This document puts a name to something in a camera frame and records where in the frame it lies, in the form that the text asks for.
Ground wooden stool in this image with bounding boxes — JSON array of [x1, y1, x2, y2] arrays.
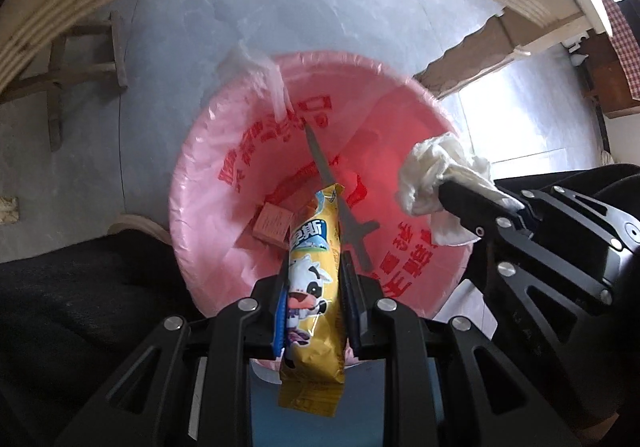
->
[[0, 10, 130, 153]]

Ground person's left leg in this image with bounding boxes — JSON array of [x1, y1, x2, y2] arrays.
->
[[0, 229, 201, 447]]

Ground yellow snack wrapper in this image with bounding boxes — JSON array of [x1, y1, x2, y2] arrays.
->
[[277, 183, 347, 415]]

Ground pink waste bin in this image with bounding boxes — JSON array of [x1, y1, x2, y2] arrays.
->
[[167, 41, 473, 373]]

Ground red checkered cloth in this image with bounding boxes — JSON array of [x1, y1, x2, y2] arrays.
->
[[595, 0, 640, 38]]

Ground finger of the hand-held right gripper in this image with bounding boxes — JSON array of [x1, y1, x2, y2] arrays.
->
[[439, 181, 613, 305], [522, 184, 640, 248]]

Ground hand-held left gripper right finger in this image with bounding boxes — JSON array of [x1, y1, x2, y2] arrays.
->
[[340, 262, 581, 447]]

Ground person's left slipper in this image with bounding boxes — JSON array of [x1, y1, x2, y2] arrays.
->
[[107, 214, 173, 248]]

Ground small red box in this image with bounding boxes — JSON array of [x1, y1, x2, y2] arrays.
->
[[252, 204, 293, 245]]

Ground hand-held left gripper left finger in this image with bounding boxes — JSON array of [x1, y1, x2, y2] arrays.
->
[[55, 274, 291, 447]]

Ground wooden cabinet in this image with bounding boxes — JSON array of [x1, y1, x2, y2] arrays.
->
[[582, 27, 640, 118]]

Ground white tissue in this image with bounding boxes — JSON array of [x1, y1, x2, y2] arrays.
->
[[397, 134, 521, 248]]

